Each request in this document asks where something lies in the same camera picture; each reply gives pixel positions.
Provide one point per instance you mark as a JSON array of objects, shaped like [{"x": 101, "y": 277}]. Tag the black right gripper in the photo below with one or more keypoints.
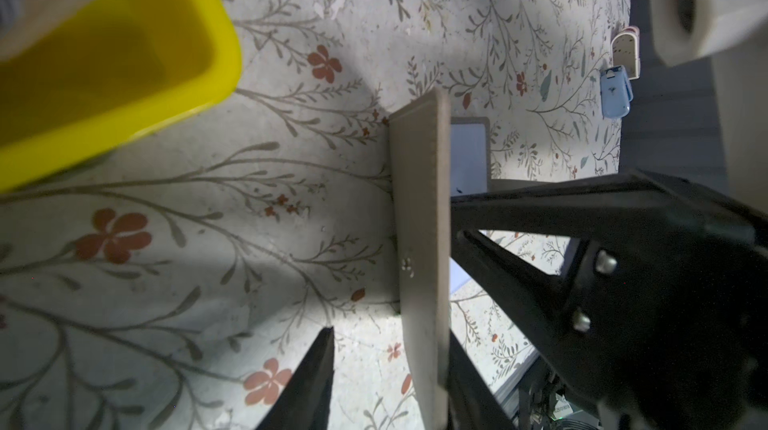
[{"x": 660, "y": 318}]

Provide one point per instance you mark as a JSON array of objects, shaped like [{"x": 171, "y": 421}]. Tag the pink white small clip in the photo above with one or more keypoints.
[{"x": 625, "y": 47}]

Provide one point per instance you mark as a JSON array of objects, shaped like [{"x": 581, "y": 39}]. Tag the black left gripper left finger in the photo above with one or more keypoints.
[{"x": 305, "y": 401}]

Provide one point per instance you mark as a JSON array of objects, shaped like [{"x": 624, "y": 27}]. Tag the blue small clip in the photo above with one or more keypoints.
[{"x": 616, "y": 93}]

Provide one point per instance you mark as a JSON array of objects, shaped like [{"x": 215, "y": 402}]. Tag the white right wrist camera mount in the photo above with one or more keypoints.
[{"x": 733, "y": 35}]

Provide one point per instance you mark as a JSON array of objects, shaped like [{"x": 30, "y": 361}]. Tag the yellow plastic tray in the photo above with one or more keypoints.
[{"x": 116, "y": 71}]

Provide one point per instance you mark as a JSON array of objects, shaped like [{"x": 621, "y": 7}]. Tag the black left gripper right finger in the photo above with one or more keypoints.
[{"x": 471, "y": 404}]

